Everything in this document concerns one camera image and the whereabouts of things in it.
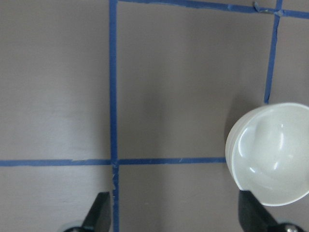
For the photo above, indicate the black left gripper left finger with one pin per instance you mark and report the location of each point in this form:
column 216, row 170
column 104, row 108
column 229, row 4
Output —
column 99, row 216

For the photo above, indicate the white ceramic bowl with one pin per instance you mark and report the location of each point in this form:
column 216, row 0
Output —
column 267, row 153

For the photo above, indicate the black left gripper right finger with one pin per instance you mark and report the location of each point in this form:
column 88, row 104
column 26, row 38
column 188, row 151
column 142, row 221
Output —
column 253, row 217

